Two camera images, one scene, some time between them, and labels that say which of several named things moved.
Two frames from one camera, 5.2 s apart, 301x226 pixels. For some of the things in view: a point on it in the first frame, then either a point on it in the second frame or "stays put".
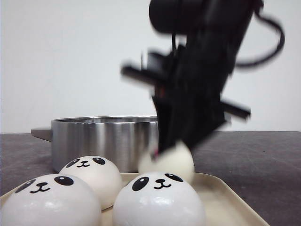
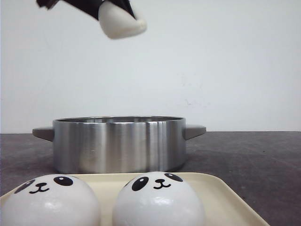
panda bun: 52,199 stays put
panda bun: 160,198 stays put
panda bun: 100,173 → 116,22
